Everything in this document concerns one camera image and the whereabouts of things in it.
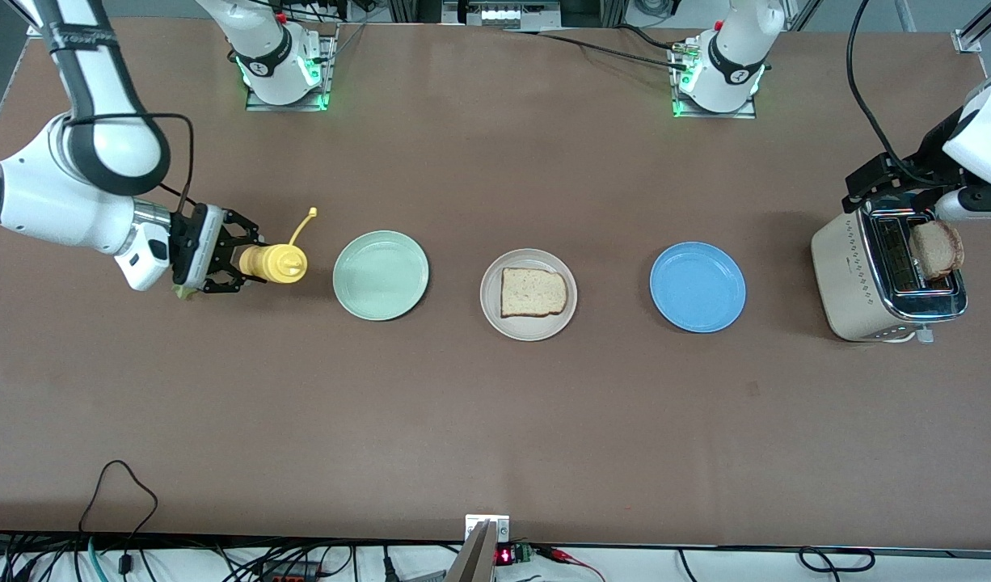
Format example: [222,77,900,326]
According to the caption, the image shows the yellow squeeze bottle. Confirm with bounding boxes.
[237,207,318,285]

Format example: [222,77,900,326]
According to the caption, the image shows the brown-crust bread slice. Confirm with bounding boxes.
[908,219,966,282]
[500,268,568,318]

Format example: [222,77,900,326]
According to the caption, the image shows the pale green plate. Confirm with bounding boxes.
[332,230,430,322]

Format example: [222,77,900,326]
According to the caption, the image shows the blue plate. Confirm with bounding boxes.
[649,242,747,334]

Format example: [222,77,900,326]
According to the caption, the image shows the beige plate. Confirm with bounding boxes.
[479,248,579,342]

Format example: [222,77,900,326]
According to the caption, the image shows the beige toaster chrome top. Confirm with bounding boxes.
[811,192,969,344]

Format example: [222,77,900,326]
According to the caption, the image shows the grey equipment box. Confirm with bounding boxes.
[443,0,563,30]

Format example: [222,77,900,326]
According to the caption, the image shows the red black clip leads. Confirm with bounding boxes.
[536,546,608,582]

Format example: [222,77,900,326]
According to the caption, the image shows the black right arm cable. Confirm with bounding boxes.
[65,112,197,217]

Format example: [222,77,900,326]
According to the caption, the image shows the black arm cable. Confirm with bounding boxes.
[847,0,949,187]
[65,112,197,217]

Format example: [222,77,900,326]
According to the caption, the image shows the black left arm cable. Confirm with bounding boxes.
[847,0,949,187]

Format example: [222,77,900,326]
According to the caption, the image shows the aluminium corner bracket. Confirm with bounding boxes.
[6,0,57,38]
[952,0,991,54]

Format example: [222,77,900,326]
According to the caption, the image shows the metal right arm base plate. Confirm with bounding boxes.
[245,36,336,112]

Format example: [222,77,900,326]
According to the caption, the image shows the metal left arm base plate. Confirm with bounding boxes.
[669,40,759,120]

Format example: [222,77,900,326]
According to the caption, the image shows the short black table cable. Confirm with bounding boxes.
[613,23,689,51]

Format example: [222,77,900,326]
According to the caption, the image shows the black looped cable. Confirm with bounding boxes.
[79,460,158,567]

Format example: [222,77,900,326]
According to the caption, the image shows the long black table cable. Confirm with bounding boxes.
[504,28,690,72]

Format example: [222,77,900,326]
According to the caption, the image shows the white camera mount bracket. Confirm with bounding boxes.
[465,515,511,544]

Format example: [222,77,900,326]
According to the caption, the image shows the grey aluminium camera post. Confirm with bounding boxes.
[445,521,496,582]

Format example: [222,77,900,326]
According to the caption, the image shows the black coiled cable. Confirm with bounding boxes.
[799,546,876,573]

